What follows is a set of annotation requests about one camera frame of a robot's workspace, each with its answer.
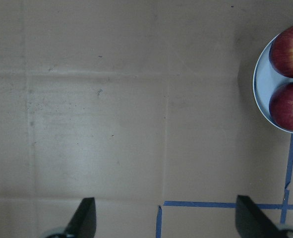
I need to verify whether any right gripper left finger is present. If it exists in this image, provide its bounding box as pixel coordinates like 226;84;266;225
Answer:
63;197;97;238

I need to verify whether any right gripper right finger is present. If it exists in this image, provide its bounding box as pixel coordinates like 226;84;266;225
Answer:
235;195;293;238

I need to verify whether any red apple on plate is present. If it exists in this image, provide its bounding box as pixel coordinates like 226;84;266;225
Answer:
269;82;293;131
269;26;293;78

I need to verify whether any light blue plate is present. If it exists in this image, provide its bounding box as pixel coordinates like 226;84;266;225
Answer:
253;37;293;133

